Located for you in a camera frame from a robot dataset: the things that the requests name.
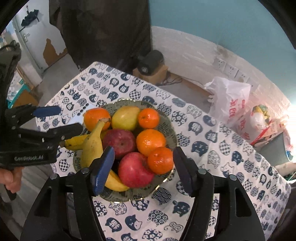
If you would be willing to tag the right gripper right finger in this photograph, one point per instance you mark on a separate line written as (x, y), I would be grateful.
(237, 218)

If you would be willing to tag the small yellow banana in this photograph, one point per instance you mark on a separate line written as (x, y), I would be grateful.
(74, 143)

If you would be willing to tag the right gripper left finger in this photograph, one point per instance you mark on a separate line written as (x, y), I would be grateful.
(48, 220)

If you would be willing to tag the white door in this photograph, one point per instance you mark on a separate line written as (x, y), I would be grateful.
(42, 40)

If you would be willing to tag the green glass fruit plate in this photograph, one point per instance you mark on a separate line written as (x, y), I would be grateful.
(171, 141)

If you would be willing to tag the large orange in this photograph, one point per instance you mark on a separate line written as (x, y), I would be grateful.
(148, 140)

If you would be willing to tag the large red apple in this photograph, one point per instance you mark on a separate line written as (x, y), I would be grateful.
(133, 170)

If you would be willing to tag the black speaker on box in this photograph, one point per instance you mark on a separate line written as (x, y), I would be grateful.
(151, 63)

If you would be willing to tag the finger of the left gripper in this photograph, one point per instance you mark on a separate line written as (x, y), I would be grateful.
(24, 113)
(53, 134)

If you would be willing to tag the white wall socket strip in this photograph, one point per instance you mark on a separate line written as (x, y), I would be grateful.
(230, 71)

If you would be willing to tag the cardboard box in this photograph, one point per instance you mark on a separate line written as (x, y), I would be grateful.
(157, 77)

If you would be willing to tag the grey bin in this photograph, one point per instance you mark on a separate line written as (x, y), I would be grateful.
(275, 152)

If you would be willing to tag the medium orange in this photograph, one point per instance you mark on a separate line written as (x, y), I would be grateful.
(92, 116)

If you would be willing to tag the long yellow banana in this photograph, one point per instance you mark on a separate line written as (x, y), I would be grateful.
(92, 145)

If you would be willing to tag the red white bag of items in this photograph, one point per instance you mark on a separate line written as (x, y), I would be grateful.
(253, 124)

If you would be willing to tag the small tangerine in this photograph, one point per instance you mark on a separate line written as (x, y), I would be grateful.
(148, 118)
(160, 160)

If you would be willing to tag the person left hand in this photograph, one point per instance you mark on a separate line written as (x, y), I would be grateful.
(11, 179)

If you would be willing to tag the yellow lemon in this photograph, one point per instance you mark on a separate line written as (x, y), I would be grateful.
(126, 118)

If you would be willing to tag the white plastic shopping bag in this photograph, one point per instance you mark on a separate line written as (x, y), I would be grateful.
(228, 99)

